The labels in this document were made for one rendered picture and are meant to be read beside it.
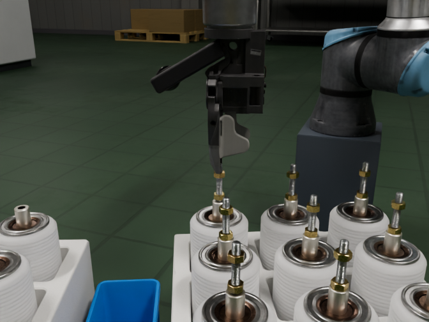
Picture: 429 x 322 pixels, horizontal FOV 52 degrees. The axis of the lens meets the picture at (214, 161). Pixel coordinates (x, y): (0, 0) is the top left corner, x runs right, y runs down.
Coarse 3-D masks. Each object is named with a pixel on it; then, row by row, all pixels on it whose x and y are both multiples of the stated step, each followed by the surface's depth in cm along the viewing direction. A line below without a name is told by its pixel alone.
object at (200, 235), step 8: (192, 224) 71; (200, 224) 70; (240, 224) 70; (192, 232) 71; (200, 232) 69; (208, 232) 68; (216, 232) 68; (232, 232) 68; (240, 232) 69; (192, 240) 71; (200, 240) 69; (208, 240) 69; (216, 240) 68; (240, 240) 70; (192, 248) 72; (200, 248) 70; (192, 256) 73
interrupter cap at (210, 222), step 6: (204, 210) 74; (210, 210) 74; (234, 210) 74; (198, 216) 72; (204, 216) 72; (210, 216) 72; (234, 216) 72; (240, 216) 72; (204, 222) 69; (210, 222) 70; (216, 222) 70; (234, 222) 69; (216, 228) 69
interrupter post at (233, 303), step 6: (228, 294) 48; (240, 294) 48; (228, 300) 48; (234, 300) 48; (240, 300) 48; (228, 306) 49; (234, 306) 48; (240, 306) 48; (228, 312) 49; (234, 312) 49; (240, 312) 49; (234, 318) 49; (240, 318) 49
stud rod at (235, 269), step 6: (234, 246) 47; (240, 246) 47; (234, 252) 47; (240, 252) 47; (234, 264) 47; (240, 264) 48; (234, 270) 48; (234, 276) 48; (234, 282) 48; (234, 294) 48
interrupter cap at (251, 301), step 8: (216, 296) 52; (224, 296) 52; (248, 296) 52; (256, 296) 52; (208, 304) 51; (216, 304) 51; (224, 304) 51; (248, 304) 51; (256, 304) 51; (264, 304) 51; (208, 312) 50; (216, 312) 50; (224, 312) 50; (248, 312) 50; (256, 312) 50; (264, 312) 50; (208, 320) 48; (216, 320) 48; (224, 320) 49; (232, 320) 49; (240, 320) 49; (248, 320) 49; (256, 320) 48; (264, 320) 48
